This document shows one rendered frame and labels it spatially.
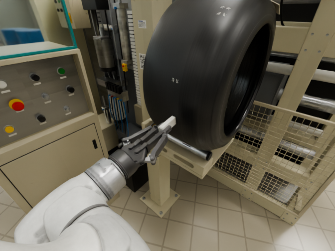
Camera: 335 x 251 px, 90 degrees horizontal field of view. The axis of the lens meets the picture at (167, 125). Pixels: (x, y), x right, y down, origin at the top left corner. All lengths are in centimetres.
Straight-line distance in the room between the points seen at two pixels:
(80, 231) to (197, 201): 145
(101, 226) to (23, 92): 83
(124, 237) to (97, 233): 4
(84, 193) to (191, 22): 49
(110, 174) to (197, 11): 48
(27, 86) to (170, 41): 72
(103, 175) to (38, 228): 13
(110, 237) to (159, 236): 126
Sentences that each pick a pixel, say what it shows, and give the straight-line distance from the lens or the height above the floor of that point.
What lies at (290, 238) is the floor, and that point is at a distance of 180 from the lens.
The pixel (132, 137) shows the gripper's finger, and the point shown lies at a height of 112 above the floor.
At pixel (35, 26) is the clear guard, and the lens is 99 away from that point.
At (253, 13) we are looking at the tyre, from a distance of 57.
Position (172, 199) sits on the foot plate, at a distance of 167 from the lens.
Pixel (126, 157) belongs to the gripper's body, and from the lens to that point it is 43.
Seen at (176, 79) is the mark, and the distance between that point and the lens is 50.
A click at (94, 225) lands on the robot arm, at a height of 118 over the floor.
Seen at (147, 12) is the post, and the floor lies 142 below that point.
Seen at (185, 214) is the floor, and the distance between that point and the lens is 162.
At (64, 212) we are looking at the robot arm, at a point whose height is 114.
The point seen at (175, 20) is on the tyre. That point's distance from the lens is 58.
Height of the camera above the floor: 143
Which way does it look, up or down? 34 degrees down
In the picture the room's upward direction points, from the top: straight up
